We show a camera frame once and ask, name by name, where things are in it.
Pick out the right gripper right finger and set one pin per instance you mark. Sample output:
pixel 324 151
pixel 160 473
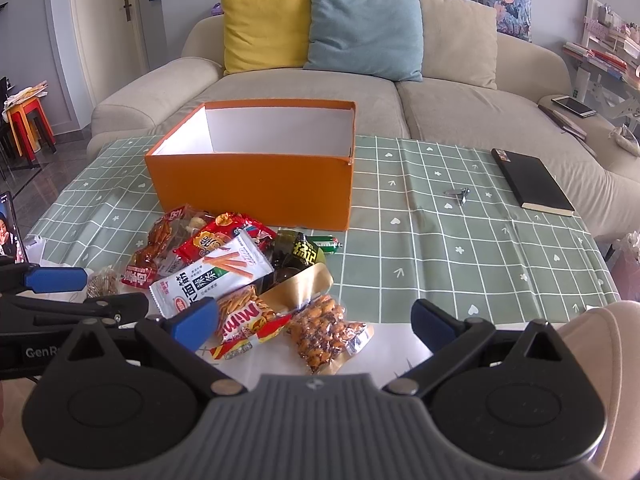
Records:
pixel 455 346

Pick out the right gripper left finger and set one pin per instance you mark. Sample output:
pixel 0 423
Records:
pixel 170 345

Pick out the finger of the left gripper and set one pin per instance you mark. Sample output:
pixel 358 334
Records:
pixel 19 277
pixel 124 308

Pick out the clear mixed nut bag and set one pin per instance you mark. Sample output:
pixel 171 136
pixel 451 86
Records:
pixel 102 283

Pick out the red braised meat pack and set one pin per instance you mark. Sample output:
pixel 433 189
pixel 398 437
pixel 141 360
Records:
pixel 167 233

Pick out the Mimi shrimp stick bag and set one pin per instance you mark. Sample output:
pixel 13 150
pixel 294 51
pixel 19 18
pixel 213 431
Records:
pixel 245 321

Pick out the white noodle stick snack bag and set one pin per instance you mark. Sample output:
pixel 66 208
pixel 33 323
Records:
pixel 223 271

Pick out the red sunflower seed bag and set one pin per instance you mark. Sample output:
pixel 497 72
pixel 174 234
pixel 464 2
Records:
pixel 220 231

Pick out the peanut vacuum pack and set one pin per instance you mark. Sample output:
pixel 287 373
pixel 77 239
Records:
pixel 315 321

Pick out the black yellow snack bag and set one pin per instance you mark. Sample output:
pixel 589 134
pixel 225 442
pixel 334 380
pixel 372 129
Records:
pixel 291 252

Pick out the green sausage stick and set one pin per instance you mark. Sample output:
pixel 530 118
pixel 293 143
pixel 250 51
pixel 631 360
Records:
pixel 326 243

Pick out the small round pastry pack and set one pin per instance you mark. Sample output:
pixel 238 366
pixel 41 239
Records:
pixel 195 223

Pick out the smartphone on sofa arm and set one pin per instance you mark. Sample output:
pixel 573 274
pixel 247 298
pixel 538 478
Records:
pixel 574 106

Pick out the phone on stand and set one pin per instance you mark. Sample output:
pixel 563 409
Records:
pixel 11 243

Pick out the green checked tablecloth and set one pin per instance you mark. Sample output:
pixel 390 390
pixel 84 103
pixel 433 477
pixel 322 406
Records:
pixel 406 240

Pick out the red orange stacked stools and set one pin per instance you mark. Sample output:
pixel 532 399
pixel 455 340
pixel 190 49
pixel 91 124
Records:
pixel 30 128

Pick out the black notebook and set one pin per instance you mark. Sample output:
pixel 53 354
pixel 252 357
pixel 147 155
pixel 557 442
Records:
pixel 532 184

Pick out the orange cardboard box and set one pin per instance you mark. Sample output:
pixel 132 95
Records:
pixel 284 162

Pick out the beige sofa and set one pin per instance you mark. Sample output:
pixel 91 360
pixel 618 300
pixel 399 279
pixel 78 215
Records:
pixel 599 177

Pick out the white door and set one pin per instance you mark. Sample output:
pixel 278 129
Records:
pixel 110 44

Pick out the beige cushion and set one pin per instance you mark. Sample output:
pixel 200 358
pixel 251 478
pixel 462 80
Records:
pixel 460 42

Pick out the yellow cushion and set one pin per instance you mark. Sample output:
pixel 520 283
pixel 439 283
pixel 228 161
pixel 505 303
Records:
pixel 265 34

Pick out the blue cushion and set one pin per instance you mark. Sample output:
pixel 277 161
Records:
pixel 378 38

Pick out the white desk with books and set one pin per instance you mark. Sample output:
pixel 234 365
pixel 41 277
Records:
pixel 606 57

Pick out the anime print pillow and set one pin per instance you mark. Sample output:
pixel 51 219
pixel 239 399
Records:
pixel 514 17

